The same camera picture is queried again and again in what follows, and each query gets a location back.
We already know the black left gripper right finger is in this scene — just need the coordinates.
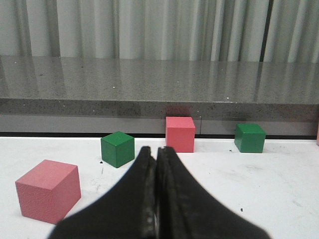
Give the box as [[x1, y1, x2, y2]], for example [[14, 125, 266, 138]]
[[156, 147, 269, 239]]

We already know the green cube left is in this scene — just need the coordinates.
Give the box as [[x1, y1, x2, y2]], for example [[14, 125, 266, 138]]
[[101, 131, 135, 168]]

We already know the pink cube middle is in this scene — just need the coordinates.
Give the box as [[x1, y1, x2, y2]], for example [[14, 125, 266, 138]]
[[165, 117, 196, 153]]

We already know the green cube right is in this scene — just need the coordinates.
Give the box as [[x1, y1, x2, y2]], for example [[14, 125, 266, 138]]
[[234, 123, 266, 153]]

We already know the grey stone counter ledge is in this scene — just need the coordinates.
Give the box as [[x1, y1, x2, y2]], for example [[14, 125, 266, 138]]
[[0, 56, 319, 136]]

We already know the green cube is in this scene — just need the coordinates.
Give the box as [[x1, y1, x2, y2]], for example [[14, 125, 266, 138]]
[[234, 123, 266, 153], [101, 131, 135, 168]]

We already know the pink cube near left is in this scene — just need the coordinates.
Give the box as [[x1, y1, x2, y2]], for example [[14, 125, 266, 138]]
[[15, 160, 81, 224]]

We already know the pink cube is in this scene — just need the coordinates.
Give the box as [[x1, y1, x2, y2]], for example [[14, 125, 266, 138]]
[[165, 117, 196, 153], [15, 160, 81, 224]]

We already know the pink plastic bin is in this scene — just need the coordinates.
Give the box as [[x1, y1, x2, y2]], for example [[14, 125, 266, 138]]
[[316, 123, 319, 146]]

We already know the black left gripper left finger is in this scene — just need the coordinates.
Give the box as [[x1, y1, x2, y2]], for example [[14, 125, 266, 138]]
[[49, 146, 156, 239]]

